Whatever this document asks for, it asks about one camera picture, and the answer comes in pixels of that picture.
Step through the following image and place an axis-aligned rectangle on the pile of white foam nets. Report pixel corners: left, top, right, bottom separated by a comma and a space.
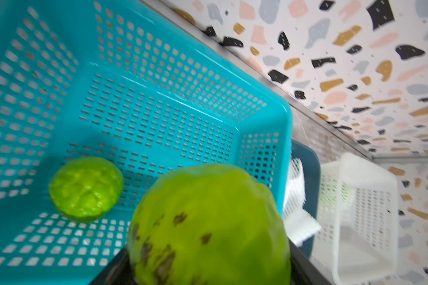
282, 158, 322, 247

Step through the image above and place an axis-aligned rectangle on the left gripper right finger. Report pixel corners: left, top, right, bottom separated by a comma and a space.
288, 240, 331, 285

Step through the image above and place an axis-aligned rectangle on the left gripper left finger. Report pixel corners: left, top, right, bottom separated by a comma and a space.
89, 247, 135, 285

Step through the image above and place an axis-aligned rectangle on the green custard apple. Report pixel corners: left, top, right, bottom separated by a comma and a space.
48, 156, 124, 223
126, 164, 291, 285

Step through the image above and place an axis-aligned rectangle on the white plastic basket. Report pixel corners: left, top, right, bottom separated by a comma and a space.
311, 153, 398, 285

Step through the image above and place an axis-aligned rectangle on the dark teal small bin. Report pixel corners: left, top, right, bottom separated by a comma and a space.
292, 141, 321, 259

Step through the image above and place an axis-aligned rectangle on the teal plastic basket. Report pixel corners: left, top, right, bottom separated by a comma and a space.
0, 1, 292, 285

